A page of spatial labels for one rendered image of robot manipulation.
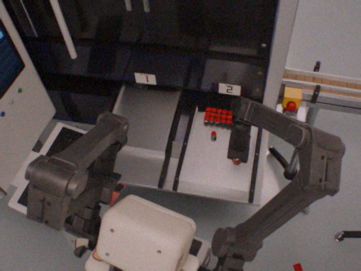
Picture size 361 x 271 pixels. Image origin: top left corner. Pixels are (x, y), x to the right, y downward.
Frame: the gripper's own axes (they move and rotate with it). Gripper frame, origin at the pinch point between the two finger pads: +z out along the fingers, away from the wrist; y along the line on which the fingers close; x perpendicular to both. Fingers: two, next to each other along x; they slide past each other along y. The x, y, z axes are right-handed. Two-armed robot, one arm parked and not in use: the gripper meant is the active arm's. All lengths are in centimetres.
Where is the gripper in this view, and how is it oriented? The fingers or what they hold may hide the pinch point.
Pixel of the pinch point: (236, 162)
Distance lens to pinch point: 136.0
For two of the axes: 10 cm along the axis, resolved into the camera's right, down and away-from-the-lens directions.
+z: 0.1, 6.5, 7.6
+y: 2.0, -7.4, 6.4
